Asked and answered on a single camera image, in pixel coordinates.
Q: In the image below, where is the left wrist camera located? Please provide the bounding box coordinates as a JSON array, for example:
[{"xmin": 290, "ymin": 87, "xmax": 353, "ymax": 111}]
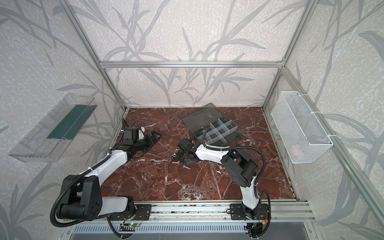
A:
[{"xmin": 134, "ymin": 127, "xmax": 145, "ymax": 140}]

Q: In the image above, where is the left black corrugated cable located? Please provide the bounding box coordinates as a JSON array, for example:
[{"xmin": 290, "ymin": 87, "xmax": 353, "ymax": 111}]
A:
[{"xmin": 49, "ymin": 154, "xmax": 112, "ymax": 228}]

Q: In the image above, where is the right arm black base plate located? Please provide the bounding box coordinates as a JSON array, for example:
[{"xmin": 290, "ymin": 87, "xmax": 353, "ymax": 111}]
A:
[{"xmin": 227, "ymin": 204, "xmax": 270, "ymax": 221}]

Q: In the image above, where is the aluminium front rail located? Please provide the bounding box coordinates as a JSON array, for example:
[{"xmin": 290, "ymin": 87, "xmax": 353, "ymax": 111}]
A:
[{"xmin": 61, "ymin": 200, "xmax": 316, "ymax": 224}]

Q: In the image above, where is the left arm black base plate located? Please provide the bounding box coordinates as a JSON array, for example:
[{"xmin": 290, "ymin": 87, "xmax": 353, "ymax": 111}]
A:
[{"xmin": 109, "ymin": 204, "xmax": 152, "ymax": 221}]

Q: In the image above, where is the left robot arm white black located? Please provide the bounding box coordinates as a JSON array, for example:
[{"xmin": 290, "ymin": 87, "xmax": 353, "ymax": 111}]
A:
[{"xmin": 50, "ymin": 127, "xmax": 162, "ymax": 227}]

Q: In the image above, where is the small electronics board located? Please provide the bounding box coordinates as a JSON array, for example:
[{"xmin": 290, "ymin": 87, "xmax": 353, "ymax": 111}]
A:
[{"xmin": 119, "ymin": 223, "xmax": 136, "ymax": 232}]

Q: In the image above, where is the pink object in basket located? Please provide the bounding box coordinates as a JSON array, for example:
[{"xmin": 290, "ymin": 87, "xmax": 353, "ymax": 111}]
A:
[{"xmin": 290, "ymin": 145, "xmax": 303, "ymax": 158}]

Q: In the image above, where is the grey compartment organizer box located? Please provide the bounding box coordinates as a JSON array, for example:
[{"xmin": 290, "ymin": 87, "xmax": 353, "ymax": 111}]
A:
[{"xmin": 181, "ymin": 103, "xmax": 243, "ymax": 147}]

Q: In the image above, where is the clear acrylic wall shelf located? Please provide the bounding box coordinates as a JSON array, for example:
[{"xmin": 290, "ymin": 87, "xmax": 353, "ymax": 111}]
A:
[{"xmin": 9, "ymin": 94, "xmax": 97, "ymax": 163}]

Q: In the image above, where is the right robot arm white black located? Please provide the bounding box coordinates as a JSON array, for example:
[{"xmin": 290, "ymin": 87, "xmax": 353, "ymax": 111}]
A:
[{"xmin": 172, "ymin": 139, "xmax": 265, "ymax": 210}]

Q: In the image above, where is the white wire mesh basket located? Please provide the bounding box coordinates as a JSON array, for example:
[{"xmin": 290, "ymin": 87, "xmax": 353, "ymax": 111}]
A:
[{"xmin": 272, "ymin": 91, "xmax": 333, "ymax": 164}]

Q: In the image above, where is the aluminium frame back crossbar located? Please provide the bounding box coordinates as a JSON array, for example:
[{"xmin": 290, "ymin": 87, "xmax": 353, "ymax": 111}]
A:
[{"xmin": 100, "ymin": 61, "xmax": 283, "ymax": 68}]

